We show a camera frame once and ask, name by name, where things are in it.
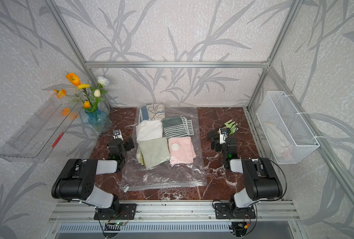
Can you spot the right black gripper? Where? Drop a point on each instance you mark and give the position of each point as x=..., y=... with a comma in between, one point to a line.
x=218, y=145

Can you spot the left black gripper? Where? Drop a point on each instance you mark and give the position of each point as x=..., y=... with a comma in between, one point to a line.
x=127, y=146

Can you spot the light green towel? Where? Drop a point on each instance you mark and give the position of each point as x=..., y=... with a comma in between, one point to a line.
x=154, y=151

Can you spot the clear plastic vacuum bag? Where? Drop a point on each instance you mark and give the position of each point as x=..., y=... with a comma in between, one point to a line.
x=138, y=177

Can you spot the pink towel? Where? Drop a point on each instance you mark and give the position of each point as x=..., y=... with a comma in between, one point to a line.
x=186, y=153

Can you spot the blue patterned towel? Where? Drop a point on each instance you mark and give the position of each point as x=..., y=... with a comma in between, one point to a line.
x=155, y=111

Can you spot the green white striped towel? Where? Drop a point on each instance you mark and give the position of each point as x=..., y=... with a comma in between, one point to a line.
x=177, y=127

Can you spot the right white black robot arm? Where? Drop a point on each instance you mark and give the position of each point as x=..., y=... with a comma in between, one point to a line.
x=260, y=178

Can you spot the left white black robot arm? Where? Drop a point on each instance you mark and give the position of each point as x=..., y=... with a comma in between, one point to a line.
x=76, y=180

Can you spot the white round bag valve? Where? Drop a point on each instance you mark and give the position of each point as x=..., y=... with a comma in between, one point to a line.
x=175, y=146

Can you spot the blue glass vase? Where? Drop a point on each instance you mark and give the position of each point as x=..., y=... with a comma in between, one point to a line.
x=100, y=120

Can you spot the white cloth in basket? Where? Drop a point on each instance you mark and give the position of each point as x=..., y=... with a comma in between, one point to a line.
x=279, y=144

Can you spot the red clip on shelf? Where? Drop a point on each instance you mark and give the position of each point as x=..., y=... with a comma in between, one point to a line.
x=57, y=140

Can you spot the orange white artificial flowers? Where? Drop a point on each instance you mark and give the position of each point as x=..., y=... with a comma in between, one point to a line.
x=92, y=95

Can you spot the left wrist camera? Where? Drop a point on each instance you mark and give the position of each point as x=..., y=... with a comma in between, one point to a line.
x=117, y=134

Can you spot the green garden fork wooden handle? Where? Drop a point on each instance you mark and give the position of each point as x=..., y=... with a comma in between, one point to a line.
x=232, y=126

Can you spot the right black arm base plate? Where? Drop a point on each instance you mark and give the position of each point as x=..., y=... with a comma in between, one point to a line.
x=229, y=211

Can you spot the white wire mesh basket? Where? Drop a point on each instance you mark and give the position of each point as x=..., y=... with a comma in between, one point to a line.
x=278, y=109

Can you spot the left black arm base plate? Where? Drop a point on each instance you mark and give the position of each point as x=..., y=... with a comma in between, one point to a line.
x=122, y=212

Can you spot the aluminium front rail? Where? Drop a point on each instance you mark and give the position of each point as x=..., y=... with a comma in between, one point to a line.
x=174, y=211

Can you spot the clear acrylic wall shelf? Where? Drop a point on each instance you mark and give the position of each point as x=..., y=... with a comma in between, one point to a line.
x=32, y=142

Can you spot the aluminium cage frame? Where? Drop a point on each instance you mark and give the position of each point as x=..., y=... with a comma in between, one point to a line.
x=339, y=171

